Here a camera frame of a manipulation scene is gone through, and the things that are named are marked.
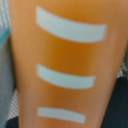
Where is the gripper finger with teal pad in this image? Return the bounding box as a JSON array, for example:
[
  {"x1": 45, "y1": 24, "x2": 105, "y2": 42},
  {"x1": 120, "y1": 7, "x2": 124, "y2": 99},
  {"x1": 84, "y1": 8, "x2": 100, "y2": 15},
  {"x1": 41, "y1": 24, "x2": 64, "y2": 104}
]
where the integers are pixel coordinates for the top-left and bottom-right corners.
[{"x1": 0, "y1": 28, "x2": 14, "y2": 122}]

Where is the orange toy bread loaf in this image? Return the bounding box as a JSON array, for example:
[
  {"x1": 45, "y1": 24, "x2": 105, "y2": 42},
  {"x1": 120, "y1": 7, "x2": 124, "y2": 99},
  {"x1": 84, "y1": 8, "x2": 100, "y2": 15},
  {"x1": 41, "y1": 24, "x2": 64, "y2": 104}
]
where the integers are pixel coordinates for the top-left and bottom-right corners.
[{"x1": 8, "y1": 0, "x2": 128, "y2": 128}]

